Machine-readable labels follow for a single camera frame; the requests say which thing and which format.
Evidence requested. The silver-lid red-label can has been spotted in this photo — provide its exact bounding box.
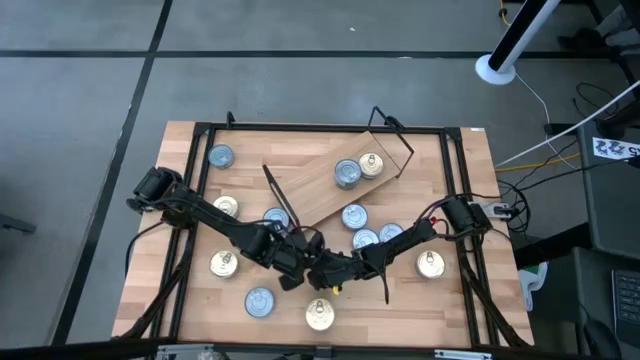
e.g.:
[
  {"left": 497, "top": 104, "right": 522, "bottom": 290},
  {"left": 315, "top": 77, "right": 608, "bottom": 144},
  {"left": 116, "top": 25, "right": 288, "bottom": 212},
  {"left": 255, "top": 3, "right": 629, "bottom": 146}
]
[
  {"left": 351, "top": 227, "right": 380, "bottom": 250},
  {"left": 341, "top": 203, "right": 370, "bottom": 232}
]

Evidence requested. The gold-lid Wild Planet can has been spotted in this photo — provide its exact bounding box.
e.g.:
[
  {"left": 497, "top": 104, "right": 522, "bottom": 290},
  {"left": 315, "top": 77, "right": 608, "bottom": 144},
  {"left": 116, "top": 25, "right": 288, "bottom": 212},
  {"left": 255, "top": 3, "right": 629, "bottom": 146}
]
[
  {"left": 305, "top": 298, "right": 336, "bottom": 332},
  {"left": 358, "top": 152, "right": 386, "bottom": 181},
  {"left": 415, "top": 249, "right": 447, "bottom": 280},
  {"left": 208, "top": 249, "right": 239, "bottom": 280},
  {"left": 212, "top": 194, "right": 241, "bottom": 219}
]

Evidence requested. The silver-lid teal tuna can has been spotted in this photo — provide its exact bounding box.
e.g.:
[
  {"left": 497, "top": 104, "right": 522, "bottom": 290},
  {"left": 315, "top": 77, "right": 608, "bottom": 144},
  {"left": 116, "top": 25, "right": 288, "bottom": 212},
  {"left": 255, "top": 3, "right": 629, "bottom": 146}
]
[
  {"left": 262, "top": 206, "right": 292, "bottom": 230},
  {"left": 207, "top": 143, "right": 236, "bottom": 170}
]

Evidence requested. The silver-lid blue-label can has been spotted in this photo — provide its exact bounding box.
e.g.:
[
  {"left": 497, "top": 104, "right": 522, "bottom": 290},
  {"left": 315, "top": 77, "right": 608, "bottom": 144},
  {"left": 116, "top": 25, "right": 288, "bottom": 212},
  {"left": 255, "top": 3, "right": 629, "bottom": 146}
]
[
  {"left": 378, "top": 222, "right": 405, "bottom": 244},
  {"left": 244, "top": 286, "right": 276, "bottom": 319}
]

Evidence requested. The silver hub box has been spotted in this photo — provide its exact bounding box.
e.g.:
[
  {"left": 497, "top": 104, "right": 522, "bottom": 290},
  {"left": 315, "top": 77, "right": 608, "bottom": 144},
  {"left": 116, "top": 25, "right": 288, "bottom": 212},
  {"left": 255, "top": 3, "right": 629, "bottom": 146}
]
[{"left": 469, "top": 201, "right": 516, "bottom": 220}]

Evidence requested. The white green bag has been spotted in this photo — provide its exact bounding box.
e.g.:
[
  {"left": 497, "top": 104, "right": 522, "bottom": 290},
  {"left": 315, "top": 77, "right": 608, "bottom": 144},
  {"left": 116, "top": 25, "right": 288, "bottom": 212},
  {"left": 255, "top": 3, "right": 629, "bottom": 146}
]
[{"left": 517, "top": 262, "right": 550, "bottom": 314}]

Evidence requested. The black desk foot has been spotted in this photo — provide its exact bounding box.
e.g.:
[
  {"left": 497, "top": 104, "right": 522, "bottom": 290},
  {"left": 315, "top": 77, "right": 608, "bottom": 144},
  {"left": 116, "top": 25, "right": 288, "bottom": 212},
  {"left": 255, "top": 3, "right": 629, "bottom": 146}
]
[{"left": 512, "top": 222, "right": 594, "bottom": 271}]

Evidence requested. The white tower fan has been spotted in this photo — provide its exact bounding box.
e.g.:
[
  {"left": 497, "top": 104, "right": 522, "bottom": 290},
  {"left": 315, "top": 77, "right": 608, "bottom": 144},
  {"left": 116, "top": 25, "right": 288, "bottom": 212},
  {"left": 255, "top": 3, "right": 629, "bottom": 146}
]
[{"left": 473, "top": 0, "right": 564, "bottom": 86}]

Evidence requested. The grey desk with keyboard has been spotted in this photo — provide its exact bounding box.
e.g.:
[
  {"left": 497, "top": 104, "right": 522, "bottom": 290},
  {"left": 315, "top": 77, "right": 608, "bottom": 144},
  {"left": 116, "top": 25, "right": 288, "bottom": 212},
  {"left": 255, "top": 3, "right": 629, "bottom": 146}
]
[{"left": 572, "top": 247, "right": 640, "bottom": 360}]

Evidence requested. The black power strip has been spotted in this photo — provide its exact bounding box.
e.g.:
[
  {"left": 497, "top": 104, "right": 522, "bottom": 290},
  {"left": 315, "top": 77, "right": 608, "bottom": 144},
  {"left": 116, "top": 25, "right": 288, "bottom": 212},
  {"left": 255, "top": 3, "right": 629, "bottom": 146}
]
[{"left": 543, "top": 122, "right": 576, "bottom": 137}]

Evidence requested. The black computer mouse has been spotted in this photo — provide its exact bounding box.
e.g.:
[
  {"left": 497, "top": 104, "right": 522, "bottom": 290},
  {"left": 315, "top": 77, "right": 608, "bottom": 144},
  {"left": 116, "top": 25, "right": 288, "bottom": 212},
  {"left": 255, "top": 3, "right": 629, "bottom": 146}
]
[{"left": 583, "top": 319, "right": 624, "bottom": 360}]

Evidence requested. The grey furniture foot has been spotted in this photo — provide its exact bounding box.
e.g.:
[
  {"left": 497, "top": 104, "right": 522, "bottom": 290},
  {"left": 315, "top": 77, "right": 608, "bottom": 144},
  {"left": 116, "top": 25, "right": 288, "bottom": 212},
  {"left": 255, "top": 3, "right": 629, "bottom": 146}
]
[{"left": 0, "top": 213, "right": 39, "bottom": 235}]

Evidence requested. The black keyboard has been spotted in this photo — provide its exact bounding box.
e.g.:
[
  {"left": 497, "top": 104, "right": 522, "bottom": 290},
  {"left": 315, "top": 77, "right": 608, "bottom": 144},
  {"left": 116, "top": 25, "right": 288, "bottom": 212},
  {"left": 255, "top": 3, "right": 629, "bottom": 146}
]
[{"left": 610, "top": 269, "right": 640, "bottom": 335}]

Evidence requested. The white printed paper tag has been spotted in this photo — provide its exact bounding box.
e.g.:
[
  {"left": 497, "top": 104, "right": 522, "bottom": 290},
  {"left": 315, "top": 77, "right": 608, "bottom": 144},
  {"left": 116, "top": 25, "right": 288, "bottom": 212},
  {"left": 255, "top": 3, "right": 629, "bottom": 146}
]
[{"left": 592, "top": 135, "right": 640, "bottom": 162}]

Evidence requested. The person's foot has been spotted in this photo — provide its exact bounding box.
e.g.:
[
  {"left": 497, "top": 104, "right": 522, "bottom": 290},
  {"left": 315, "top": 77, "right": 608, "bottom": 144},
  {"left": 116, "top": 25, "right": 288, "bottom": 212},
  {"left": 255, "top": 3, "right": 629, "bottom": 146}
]
[{"left": 557, "top": 28, "right": 607, "bottom": 52}]

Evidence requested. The person's leg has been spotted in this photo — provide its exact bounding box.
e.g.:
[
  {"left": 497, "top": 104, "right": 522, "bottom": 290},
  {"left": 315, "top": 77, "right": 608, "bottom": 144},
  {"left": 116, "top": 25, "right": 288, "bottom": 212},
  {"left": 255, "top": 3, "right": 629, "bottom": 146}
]
[{"left": 594, "top": 3, "right": 640, "bottom": 50}]

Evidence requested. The wooden tray with wire handles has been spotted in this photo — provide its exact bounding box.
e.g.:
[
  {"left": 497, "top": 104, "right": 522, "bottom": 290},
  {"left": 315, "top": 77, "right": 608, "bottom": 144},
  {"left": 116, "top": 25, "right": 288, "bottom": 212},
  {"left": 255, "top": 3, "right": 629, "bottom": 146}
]
[{"left": 261, "top": 104, "right": 416, "bottom": 235}]

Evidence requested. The black table frame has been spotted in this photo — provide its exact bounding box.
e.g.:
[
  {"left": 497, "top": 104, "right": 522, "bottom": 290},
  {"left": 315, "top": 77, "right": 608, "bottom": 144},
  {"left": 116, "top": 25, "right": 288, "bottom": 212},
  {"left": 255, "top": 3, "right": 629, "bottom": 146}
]
[{"left": 112, "top": 110, "right": 534, "bottom": 351}]

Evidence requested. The silver frame bracket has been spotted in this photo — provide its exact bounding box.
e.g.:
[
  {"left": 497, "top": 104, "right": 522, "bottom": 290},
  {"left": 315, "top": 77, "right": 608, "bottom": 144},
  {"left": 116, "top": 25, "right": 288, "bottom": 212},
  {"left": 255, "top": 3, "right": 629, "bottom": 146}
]
[
  {"left": 433, "top": 348, "right": 494, "bottom": 360},
  {"left": 154, "top": 343, "right": 216, "bottom": 360}
]

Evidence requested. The thin white fan cable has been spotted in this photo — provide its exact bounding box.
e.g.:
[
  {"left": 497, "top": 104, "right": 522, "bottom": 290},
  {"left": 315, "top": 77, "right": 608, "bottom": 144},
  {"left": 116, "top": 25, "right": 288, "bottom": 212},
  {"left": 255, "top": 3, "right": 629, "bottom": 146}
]
[{"left": 513, "top": 72, "right": 581, "bottom": 171}]

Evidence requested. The thick white cable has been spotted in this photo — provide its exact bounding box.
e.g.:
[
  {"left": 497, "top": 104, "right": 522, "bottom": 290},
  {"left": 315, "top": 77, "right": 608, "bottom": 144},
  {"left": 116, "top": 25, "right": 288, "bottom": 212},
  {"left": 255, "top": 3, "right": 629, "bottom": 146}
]
[{"left": 494, "top": 79, "right": 640, "bottom": 169}]

